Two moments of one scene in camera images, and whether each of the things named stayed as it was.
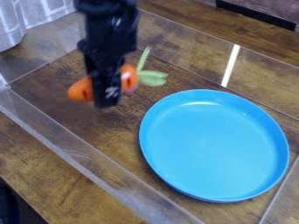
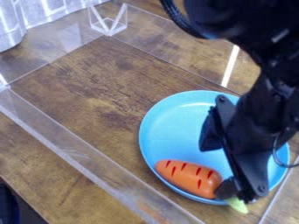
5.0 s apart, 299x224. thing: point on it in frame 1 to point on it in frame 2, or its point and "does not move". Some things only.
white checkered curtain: [20, 14] does not move
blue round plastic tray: [211, 146] does not move
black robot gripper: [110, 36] to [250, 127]
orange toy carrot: [80, 90] to [195, 180]
